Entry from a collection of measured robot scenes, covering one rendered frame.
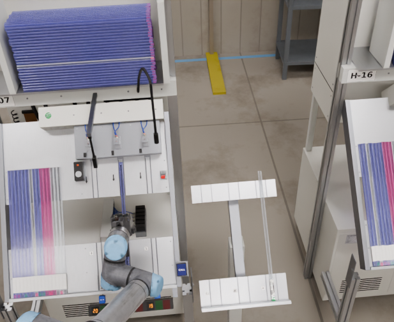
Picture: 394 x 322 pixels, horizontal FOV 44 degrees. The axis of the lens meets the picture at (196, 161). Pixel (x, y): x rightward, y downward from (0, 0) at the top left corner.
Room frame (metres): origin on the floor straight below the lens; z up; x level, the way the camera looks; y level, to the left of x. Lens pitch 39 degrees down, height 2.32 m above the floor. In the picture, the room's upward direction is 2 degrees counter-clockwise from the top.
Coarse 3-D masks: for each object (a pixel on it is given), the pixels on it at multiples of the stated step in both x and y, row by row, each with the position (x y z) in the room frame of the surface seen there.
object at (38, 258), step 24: (48, 168) 1.52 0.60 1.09; (24, 192) 1.46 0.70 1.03; (48, 192) 1.46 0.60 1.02; (24, 216) 1.39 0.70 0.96; (48, 216) 1.39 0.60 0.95; (24, 240) 1.33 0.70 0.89; (48, 240) 1.32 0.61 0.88; (24, 264) 1.26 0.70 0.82; (48, 264) 1.26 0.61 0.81; (24, 288) 1.20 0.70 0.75; (48, 288) 1.20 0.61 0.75
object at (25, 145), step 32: (32, 128) 1.64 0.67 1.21; (160, 128) 1.65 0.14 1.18; (32, 160) 1.55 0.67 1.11; (64, 160) 1.55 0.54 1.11; (128, 160) 1.55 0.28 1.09; (160, 160) 1.56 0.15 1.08; (64, 192) 1.46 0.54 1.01; (96, 192) 1.46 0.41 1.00; (128, 192) 1.47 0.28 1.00; (160, 192) 1.47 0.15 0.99
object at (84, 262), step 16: (144, 240) 1.33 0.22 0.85; (160, 240) 1.33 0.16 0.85; (80, 256) 1.29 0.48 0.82; (96, 256) 1.29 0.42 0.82; (144, 256) 1.29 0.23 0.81; (160, 256) 1.29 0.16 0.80; (80, 272) 1.25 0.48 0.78; (96, 272) 1.25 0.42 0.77; (160, 272) 1.24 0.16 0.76; (80, 288) 1.20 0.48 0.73; (96, 288) 1.20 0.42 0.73
